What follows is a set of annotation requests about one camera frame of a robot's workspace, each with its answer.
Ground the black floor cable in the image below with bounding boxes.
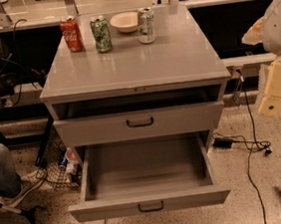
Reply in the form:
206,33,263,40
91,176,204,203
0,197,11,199
205,67,280,224

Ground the black power adapter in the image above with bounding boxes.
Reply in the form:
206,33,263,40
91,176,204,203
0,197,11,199
213,137,233,149

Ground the blue can in basket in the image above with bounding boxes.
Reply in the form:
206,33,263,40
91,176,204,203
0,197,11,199
58,153,68,170

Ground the grey metal drawer cabinet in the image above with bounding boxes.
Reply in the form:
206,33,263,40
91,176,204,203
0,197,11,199
41,4,230,158

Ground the grey top drawer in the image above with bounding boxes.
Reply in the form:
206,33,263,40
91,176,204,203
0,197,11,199
48,87,224,147

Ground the black wire basket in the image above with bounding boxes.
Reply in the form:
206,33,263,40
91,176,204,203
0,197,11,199
32,129,85,193

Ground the person leg in jeans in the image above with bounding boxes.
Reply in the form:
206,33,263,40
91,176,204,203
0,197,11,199
0,143,22,199

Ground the white bowl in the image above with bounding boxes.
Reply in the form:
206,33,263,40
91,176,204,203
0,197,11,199
110,12,139,33

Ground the red cola can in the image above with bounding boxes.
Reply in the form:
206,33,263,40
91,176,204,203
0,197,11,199
59,15,84,52

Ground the white green soda can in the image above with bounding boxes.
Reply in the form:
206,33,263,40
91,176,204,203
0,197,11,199
138,7,155,44

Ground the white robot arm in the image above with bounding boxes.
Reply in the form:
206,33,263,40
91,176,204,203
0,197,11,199
241,0,281,117

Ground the grey drawer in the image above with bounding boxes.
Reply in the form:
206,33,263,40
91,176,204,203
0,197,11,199
69,133,230,222
48,87,224,147

